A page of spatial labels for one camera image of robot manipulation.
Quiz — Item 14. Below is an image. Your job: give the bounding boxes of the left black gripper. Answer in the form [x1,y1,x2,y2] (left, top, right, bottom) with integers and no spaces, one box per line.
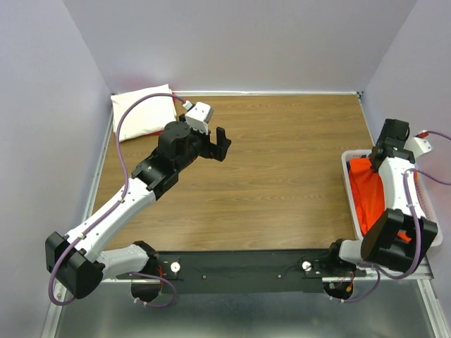
[175,115,232,173]

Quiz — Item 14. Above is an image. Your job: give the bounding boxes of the orange t shirt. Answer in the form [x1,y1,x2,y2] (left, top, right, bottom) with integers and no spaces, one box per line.
[347,156,419,244]

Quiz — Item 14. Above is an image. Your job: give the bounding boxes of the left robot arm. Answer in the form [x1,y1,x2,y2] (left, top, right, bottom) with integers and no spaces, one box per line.
[44,113,232,306]

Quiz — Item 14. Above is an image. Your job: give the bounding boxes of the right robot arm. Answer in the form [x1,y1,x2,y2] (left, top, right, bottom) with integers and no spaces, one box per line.
[324,119,441,280]

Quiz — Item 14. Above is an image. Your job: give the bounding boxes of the white plastic basket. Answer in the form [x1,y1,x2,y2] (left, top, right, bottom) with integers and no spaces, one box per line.
[340,149,444,249]

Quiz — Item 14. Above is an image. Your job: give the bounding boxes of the folded red t shirt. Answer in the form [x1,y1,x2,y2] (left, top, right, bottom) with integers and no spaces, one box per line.
[142,96,176,135]

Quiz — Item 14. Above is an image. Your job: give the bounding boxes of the folded white t shirt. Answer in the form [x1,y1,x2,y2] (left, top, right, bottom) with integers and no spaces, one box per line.
[111,84,176,142]

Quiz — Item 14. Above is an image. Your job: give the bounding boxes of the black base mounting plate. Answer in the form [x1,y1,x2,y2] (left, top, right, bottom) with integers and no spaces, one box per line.
[130,249,366,303]

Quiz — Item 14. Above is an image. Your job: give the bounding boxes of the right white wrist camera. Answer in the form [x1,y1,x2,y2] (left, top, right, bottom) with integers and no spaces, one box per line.
[404,137,433,158]

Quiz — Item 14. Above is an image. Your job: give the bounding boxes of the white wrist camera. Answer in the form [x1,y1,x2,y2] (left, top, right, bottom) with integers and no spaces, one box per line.
[404,137,433,158]
[183,100,214,134]

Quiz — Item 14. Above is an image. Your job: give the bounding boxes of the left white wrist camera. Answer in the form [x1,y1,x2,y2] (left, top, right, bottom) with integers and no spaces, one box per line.
[183,100,214,134]

